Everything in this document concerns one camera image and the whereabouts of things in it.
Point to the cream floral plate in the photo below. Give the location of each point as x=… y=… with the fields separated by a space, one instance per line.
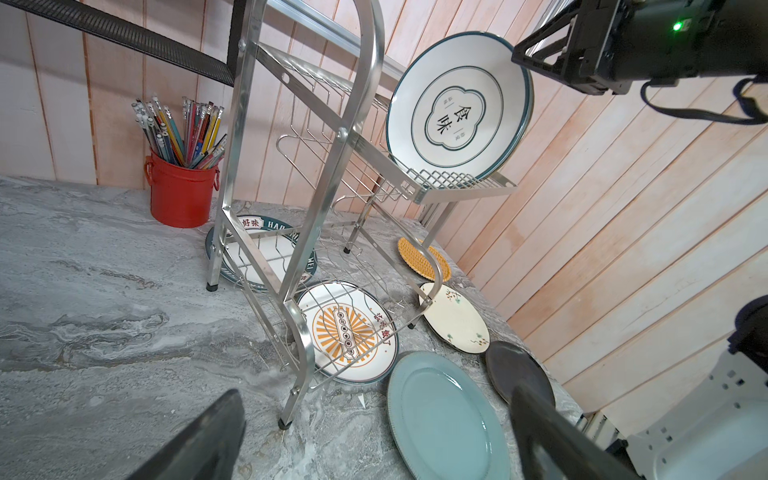
x=456 y=321

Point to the large teal plate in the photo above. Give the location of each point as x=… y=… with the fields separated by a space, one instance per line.
x=443 y=425

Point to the black round plate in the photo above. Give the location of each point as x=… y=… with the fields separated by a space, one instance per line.
x=509 y=366

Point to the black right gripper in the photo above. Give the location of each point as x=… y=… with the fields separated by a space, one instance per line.
x=605 y=45

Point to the yellow woven coaster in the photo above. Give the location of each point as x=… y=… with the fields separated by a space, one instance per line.
x=418 y=262

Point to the bundle of pens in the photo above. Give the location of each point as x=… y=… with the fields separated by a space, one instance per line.
x=192 y=142

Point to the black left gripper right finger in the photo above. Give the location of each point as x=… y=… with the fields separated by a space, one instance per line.
x=550 y=447

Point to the black mesh wall basket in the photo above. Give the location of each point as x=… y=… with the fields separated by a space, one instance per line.
x=113 y=29

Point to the red pen holder cup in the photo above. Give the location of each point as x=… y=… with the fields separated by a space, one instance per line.
x=180 y=197

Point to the white green clover plate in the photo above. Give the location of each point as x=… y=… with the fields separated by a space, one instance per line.
x=461 y=108

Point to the stainless steel dish rack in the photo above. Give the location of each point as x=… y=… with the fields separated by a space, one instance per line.
x=352 y=169

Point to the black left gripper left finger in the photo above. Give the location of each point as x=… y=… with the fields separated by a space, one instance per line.
x=207 y=448

